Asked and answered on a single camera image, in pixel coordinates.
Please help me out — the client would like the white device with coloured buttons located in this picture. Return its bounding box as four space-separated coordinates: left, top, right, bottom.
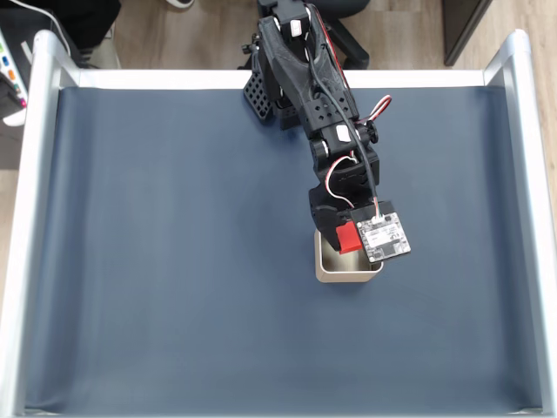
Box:
0 29 35 128

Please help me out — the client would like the dark cabinet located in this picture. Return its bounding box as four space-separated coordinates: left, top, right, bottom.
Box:
440 0 495 67

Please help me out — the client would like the black office chair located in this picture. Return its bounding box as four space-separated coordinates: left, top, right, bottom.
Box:
312 0 372 71

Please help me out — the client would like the square metal tin container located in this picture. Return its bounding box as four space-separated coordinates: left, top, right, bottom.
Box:
313 229 386 285

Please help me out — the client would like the red cube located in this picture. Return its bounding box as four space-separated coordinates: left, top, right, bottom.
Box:
335 222 364 255

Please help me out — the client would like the black camera cable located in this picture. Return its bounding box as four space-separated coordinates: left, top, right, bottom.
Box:
304 25 383 219

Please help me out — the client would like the bare camera circuit board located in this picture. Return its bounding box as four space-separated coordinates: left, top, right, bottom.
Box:
350 199 413 264

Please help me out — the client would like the red white servo wire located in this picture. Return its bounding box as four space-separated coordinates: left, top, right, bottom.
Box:
325 155 359 209
355 94 393 128

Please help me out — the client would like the blue-grey table mat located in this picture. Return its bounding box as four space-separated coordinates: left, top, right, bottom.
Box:
23 85 545 415

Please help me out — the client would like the silver metal table frame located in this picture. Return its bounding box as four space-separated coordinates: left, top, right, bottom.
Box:
0 29 557 418

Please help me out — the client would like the white cable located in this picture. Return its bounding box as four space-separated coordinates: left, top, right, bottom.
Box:
7 0 73 57

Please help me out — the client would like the black fabric bag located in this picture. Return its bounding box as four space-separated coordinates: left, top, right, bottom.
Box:
0 0 124 70

